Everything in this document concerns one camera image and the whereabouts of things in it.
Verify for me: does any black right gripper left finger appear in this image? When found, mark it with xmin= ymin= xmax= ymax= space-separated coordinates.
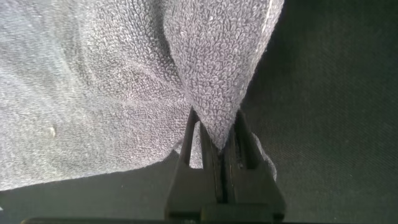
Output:
xmin=164 ymin=106 xmax=226 ymax=219

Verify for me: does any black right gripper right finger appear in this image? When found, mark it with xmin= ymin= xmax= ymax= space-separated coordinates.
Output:
xmin=223 ymin=108 xmax=287 ymax=219

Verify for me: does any grey towel with orange marks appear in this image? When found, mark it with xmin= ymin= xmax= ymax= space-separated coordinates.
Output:
xmin=0 ymin=0 xmax=285 ymax=192

